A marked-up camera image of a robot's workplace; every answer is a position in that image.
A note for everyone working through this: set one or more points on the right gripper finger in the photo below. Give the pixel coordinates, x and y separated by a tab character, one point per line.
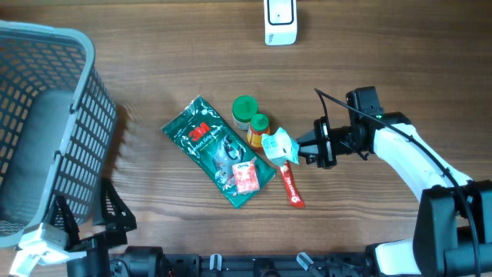
307	139
310	158

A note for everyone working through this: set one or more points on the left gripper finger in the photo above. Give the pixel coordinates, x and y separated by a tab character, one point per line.
110	211
59	215

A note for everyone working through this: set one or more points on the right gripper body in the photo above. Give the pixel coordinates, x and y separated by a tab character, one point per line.
334	141

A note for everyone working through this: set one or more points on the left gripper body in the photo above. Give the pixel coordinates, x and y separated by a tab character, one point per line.
108	238

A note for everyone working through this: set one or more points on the light blue wipes packet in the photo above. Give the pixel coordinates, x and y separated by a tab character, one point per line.
280	147

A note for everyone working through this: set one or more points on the red coffee stick sachet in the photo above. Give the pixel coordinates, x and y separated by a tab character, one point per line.
294	196

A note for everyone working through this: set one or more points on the green cap sauce bottle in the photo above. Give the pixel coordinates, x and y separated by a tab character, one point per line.
259	125

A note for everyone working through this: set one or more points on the pink tissue packet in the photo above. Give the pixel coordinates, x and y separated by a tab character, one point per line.
245	177

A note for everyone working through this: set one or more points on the green lid white jar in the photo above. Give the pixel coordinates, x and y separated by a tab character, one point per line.
244	108

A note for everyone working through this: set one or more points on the green 3M gloves packet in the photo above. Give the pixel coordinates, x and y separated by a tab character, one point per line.
204	136

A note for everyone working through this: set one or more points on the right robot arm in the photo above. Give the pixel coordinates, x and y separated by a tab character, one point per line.
452	235

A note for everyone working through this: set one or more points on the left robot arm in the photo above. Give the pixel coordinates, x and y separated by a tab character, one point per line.
92	257

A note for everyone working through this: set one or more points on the white barcode scanner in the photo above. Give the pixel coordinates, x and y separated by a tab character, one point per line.
280	22

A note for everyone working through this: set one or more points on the grey plastic mesh basket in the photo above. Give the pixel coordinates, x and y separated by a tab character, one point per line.
57	121

